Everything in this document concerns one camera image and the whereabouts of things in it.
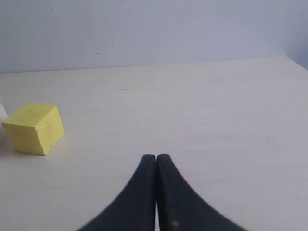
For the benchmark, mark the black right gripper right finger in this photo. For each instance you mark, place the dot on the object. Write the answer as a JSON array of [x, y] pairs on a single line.
[[180, 208]]

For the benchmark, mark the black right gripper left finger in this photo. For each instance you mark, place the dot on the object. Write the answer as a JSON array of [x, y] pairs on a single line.
[[134, 209]]

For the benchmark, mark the yellow foam cube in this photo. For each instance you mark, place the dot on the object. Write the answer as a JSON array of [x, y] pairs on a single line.
[[34, 128]]

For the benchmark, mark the large wooden cube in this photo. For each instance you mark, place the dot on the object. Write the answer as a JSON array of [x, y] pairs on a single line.
[[3, 116]]

